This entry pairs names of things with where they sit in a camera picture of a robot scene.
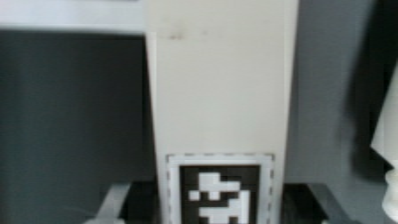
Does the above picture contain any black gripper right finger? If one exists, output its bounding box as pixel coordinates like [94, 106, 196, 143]
[283, 183, 361, 224]

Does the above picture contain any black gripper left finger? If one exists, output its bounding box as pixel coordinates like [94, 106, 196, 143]
[82, 183, 132, 224]

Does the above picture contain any white desk leg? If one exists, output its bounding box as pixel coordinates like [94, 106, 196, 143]
[146, 0, 301, 224]
[372, 67, 398, 224]

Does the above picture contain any white desk tabletop tray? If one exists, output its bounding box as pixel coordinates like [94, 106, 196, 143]
[0, 0, 146, 35]

